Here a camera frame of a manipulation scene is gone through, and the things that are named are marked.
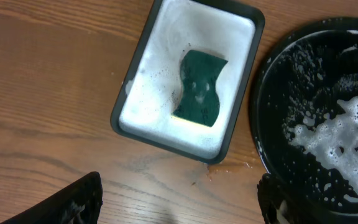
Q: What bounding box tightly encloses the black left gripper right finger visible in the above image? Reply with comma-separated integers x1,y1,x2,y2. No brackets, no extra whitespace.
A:
257,173,321,224

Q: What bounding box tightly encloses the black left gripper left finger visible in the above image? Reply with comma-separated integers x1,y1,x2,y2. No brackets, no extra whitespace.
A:
4,171,103,224

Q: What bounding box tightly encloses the green and yellow sponge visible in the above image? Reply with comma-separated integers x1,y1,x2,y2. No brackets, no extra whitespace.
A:
173,50,227,127

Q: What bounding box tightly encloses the black round tray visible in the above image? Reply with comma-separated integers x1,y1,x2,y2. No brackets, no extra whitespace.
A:
250,17,358,223

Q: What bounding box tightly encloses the black rectangular soap tray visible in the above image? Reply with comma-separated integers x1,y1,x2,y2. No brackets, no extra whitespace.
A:
111,0,265,164

